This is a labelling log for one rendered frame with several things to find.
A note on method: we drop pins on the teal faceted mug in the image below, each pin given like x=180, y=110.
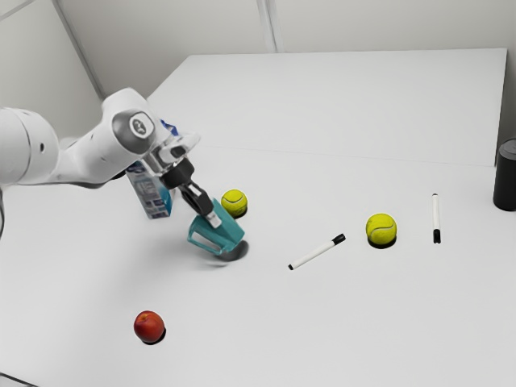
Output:
x=219, y=231

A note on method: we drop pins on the yellow tennis ball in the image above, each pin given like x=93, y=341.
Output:
x=381, y=229
x=234, y=202

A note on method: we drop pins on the red apple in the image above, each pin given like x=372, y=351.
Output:
x=149, y=326

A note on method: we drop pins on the blue white carton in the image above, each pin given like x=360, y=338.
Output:
x=153, y=197

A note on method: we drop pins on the black cylinder container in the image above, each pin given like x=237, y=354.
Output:
x=505, y=175

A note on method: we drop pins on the white marker black cap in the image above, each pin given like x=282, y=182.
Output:
x=435, y=217
x=317, y=252

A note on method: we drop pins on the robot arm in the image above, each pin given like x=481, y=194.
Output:
x=80, y=153

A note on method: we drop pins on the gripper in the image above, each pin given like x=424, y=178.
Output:
x=180, y=175

